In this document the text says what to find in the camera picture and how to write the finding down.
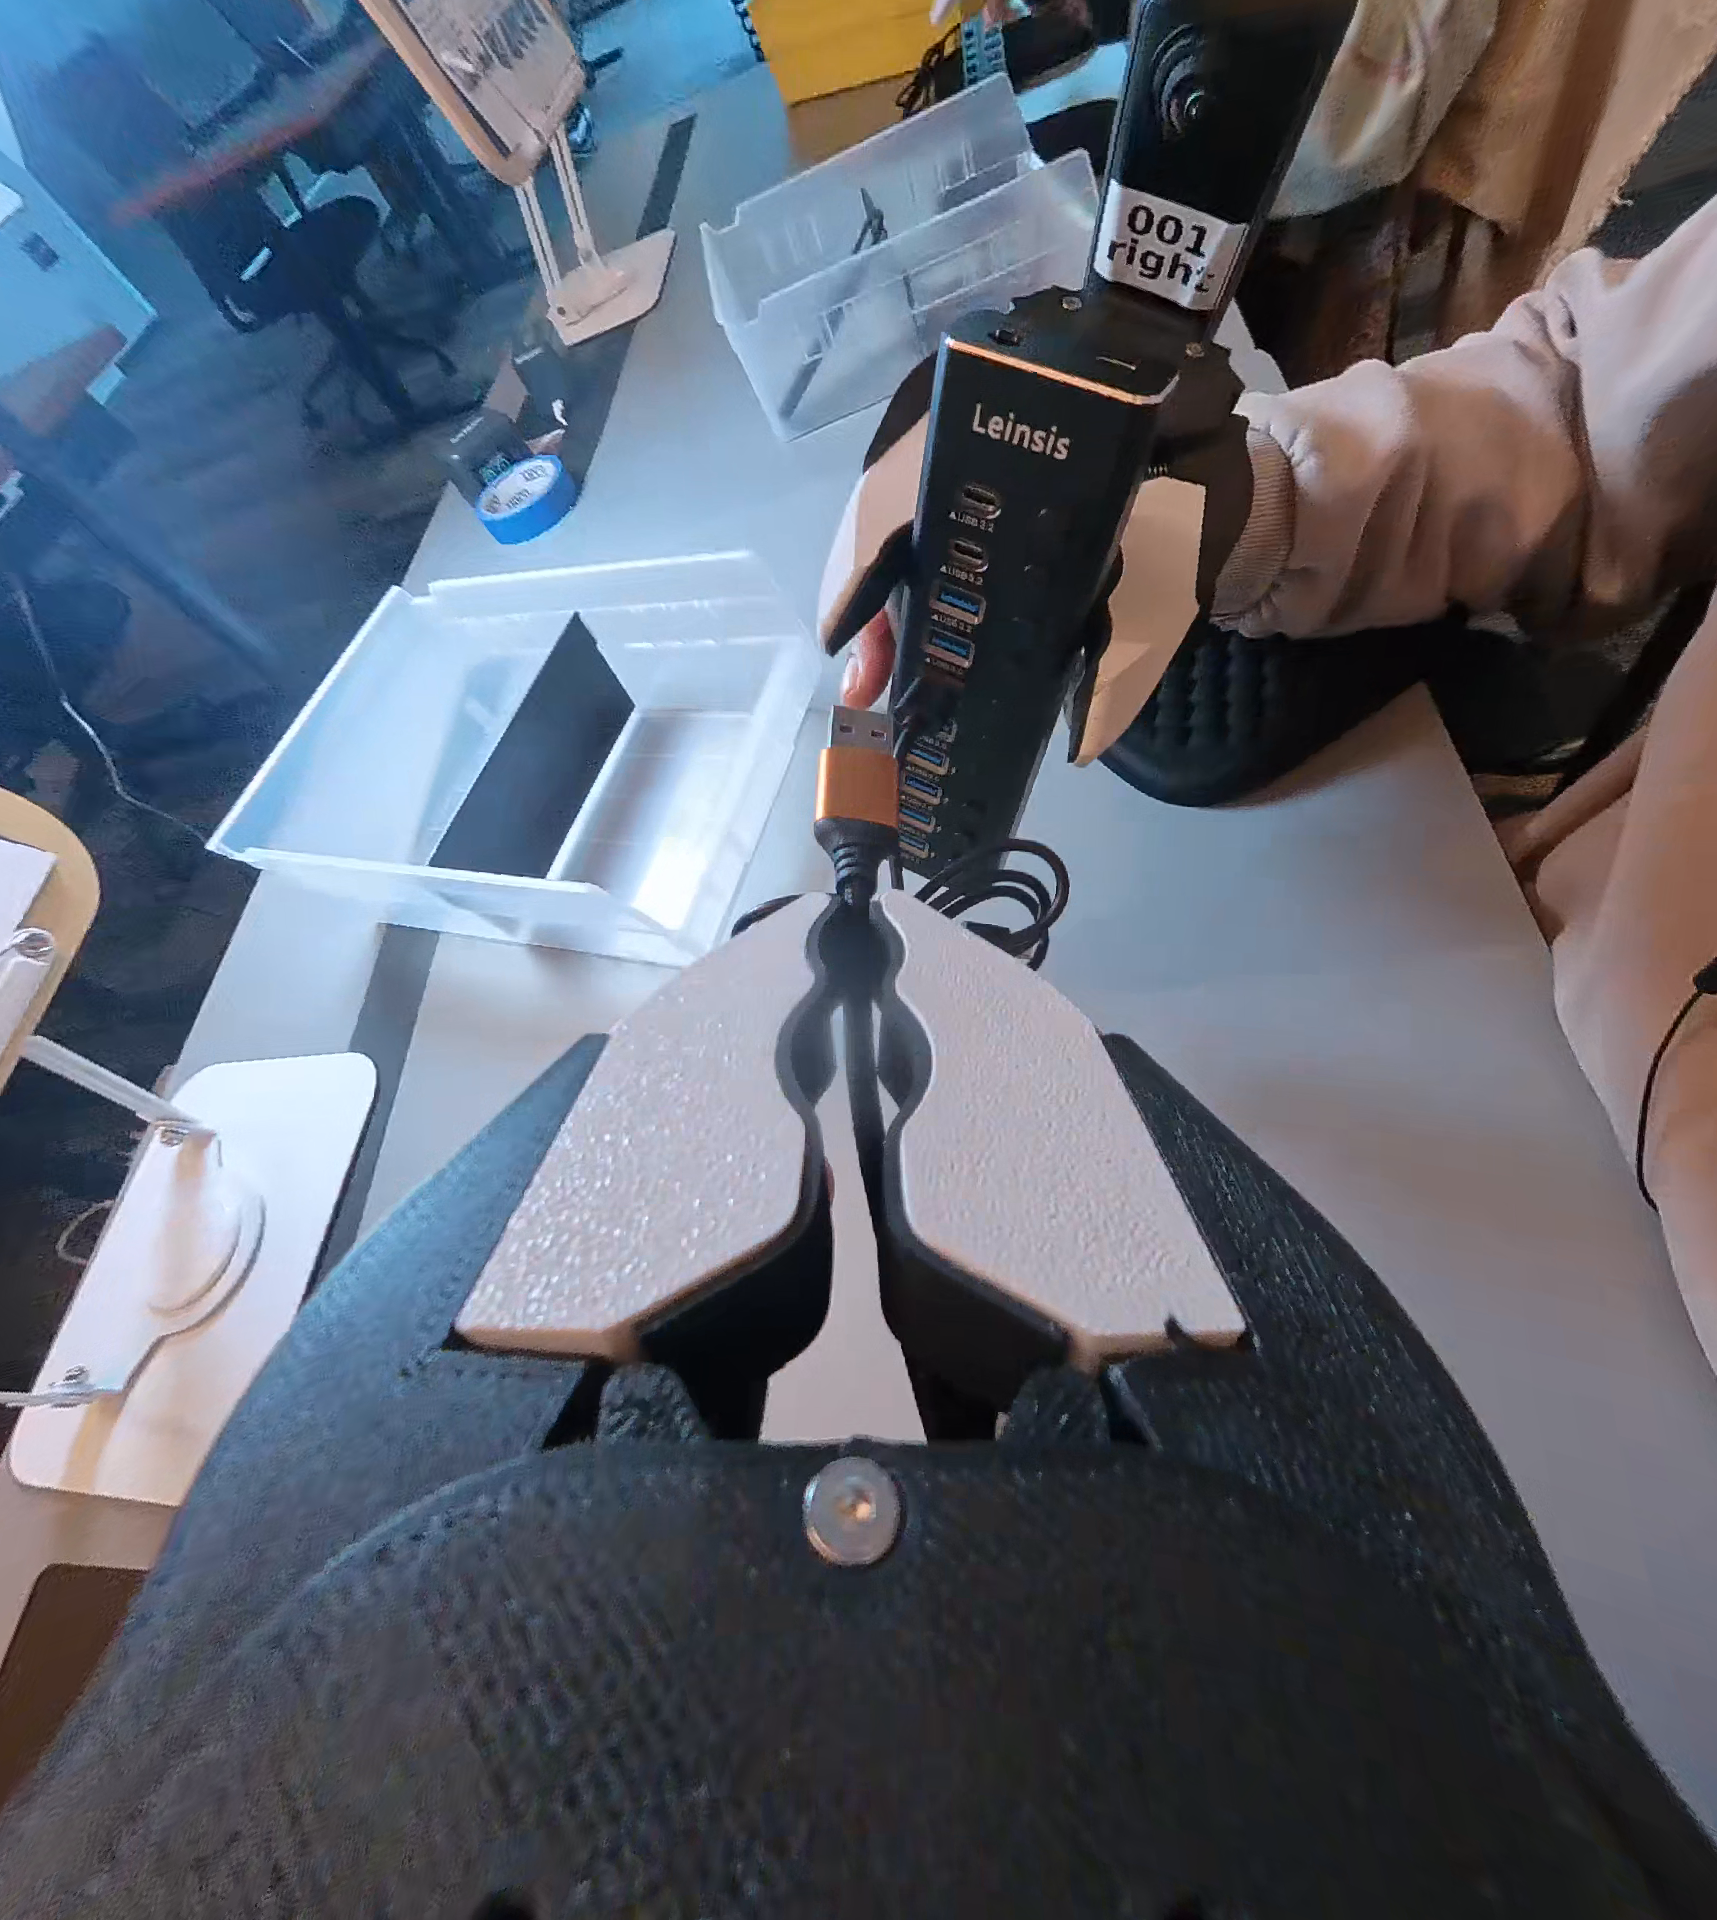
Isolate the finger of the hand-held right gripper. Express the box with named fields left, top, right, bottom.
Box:
left=816, top=455, right=938, bottom=654
left=1065, top=471, right=1222, bottom=770

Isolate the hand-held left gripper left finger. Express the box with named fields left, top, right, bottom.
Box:
left=452, top=892, right=837, bottom=1407

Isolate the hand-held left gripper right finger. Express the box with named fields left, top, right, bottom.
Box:
left=877, top=892, right=1250, bottom=1415

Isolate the black tower usb hub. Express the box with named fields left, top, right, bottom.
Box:
left=893, top=336, right=1179, bottom=889

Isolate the black braided cable orange plug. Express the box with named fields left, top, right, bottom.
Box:
left=798, top=699, right=909, bottom=1253

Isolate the person's right forearm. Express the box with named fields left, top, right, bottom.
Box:
left=1211, top=142, right=1717, bottom=649

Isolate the black textured wrist rest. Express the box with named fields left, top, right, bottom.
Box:
left=1098, top=606, right=1497, bottom=811

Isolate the tan cloth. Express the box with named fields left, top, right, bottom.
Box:
left=1308, top=0, right=1700, bottom=362

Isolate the clear plastic compartment bin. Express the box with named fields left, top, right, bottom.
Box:
left=701, top=73, right=1101, bottom=446

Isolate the wooden document stand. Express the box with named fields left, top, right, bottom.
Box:
left=360, top=0, right=681, bottom=349

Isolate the blue tape roll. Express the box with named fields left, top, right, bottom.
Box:
left=473, top=450, right=584, bottom=545

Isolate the black divider plate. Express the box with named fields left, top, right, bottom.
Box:
left=425, top=611, right=639, bottom=879

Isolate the black battery pack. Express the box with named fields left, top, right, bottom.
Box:
left=440, top=403, right=535, bottom=493

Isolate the white document stand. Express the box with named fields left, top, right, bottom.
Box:
left=0, top=750, right=380, bottom=1505

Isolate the yellow box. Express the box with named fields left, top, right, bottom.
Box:
left=744, top=0, right=983, bottom=108

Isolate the black office chair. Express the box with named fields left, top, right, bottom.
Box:
left=189, top=194, right=394, bottom=444

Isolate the thin black coiled cable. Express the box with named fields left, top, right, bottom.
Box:
left=731, top=835, right=1074, bottom=973

